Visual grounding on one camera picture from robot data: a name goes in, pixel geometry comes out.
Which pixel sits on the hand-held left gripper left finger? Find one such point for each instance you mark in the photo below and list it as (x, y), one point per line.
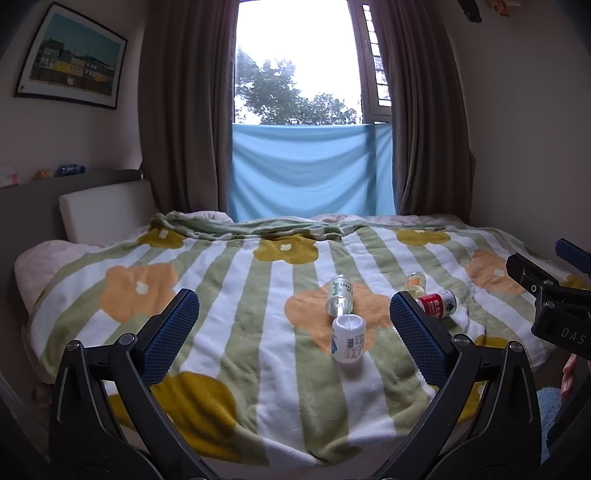
(168, 337)

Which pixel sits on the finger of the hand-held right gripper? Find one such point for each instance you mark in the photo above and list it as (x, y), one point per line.
(526, 272)
(575, 254)

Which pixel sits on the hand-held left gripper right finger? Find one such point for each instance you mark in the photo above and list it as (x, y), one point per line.
(418, 341)

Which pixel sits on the white plastic bottle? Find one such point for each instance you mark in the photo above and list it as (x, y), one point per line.
(349, 339)

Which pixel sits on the person's right hand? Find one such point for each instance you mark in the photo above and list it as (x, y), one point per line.
(569, 376)

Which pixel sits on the red can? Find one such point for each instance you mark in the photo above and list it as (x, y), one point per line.
(437, 303)

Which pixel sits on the small yellow bottle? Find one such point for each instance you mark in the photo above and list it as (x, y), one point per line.
(415, 284)

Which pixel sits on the blue fluffy rug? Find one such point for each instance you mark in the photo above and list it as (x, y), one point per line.
(549, 408)

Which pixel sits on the clear bottle with green label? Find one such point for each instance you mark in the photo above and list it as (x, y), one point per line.
(340, 295)

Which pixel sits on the floral striped blanket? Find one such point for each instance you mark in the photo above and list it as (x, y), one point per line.
(277, 286)

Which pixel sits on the white headboard cushion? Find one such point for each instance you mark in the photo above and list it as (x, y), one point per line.
(106, 210)

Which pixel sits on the pale pink pillow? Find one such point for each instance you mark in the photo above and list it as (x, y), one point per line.
(41, 272)

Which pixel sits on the grey headboard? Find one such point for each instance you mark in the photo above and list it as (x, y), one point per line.
(32, 217)

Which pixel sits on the blue toy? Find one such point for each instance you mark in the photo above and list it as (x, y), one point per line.
(70, 170)

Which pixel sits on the brown curtain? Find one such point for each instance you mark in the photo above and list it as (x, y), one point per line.
(425, 106)
(187, 106)

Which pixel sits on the light blue cloth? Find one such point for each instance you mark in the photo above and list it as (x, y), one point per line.
(309, 170)

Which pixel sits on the orange toy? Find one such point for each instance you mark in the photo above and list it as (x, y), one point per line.
(44, 174)

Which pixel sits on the framed building picture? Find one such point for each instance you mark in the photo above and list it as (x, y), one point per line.
(71, 57)

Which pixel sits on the window frame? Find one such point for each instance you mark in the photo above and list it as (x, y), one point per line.
(374, 60)

